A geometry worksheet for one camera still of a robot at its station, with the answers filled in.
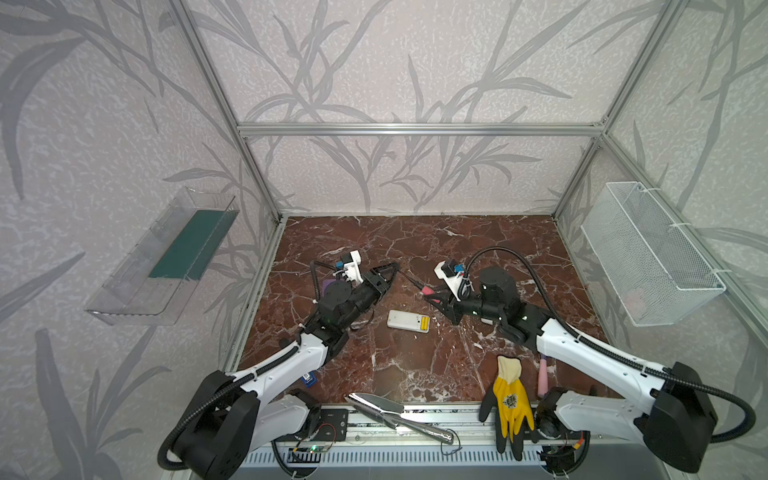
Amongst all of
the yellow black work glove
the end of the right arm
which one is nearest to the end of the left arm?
the end of the right arm

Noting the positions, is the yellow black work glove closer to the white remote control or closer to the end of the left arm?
the white remote control

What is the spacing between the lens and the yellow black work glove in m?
0.69

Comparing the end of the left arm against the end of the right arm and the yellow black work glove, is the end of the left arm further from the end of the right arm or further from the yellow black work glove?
the yellow black work glove
